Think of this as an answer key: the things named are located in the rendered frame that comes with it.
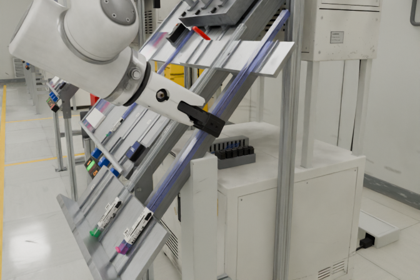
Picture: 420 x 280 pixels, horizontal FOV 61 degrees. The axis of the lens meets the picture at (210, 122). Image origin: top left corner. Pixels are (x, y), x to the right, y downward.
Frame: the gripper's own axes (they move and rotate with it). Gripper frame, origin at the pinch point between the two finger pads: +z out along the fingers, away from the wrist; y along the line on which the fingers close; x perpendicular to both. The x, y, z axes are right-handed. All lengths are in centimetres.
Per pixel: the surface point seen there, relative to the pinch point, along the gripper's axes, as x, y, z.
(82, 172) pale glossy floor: 67, 236, 70
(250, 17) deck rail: -35, 34, 20
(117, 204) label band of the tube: 20.6, 10.2, -3.6
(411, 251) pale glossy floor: 5, 33, 171
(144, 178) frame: 18.1, 31.4, 10.9
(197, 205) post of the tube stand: 15.3, 7.9, 11.9
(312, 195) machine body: 3, 32, 77
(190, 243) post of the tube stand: 23.7, 9.4, 15.7
